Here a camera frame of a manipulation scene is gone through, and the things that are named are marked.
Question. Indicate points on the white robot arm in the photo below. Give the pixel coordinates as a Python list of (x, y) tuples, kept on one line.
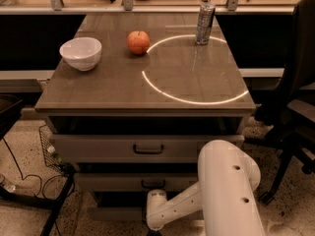
[(227, 178)]

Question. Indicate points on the grey drawer cabinet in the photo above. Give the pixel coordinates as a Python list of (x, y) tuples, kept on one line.
[(176, 88)]

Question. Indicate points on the grey top drawer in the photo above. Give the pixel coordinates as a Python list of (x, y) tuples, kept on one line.
[(133, 148)]

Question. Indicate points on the grey middle drawer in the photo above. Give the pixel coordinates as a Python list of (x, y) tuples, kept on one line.
[(134, 182)]

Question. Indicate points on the red apple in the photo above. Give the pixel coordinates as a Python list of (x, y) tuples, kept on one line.
[(138, 42)]

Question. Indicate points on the white ceramic bowl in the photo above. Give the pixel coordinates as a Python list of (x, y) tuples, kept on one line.
[(81, 53)]

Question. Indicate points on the silver drink can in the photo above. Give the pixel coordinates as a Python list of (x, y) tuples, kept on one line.
[(205, 23)]

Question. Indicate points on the black office chair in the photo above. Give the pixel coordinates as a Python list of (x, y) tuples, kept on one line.
[(289, 110)]

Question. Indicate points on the clear plastic bottle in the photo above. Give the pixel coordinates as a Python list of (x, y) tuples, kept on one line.
[(7, 184)]

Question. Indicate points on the wire mesh basket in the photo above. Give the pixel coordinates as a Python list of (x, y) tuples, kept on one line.
[(51, 158)]

